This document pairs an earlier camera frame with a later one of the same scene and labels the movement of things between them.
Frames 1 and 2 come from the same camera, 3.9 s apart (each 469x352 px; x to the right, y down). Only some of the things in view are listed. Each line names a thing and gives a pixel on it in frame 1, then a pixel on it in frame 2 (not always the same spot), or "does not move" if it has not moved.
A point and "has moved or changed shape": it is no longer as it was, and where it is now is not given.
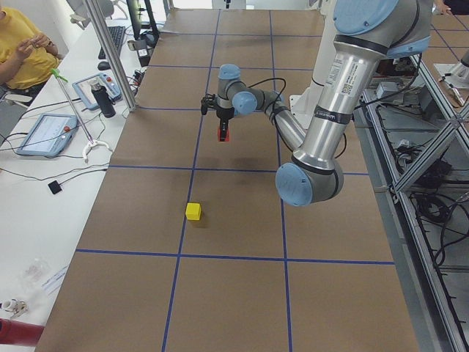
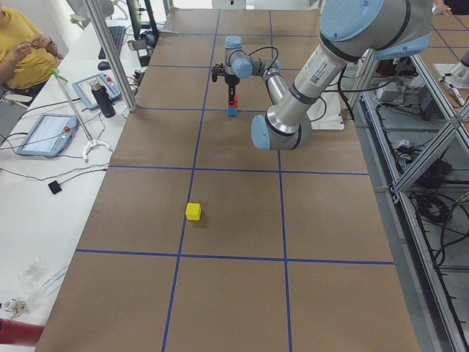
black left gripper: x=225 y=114 -> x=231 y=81
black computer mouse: x=104 y=66 does not move
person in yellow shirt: x=27 y=59 does not move
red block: x=227 y=136 has moved or changed shape
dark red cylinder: x=12 y=331 does not move
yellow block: x=193 y=211 does not move
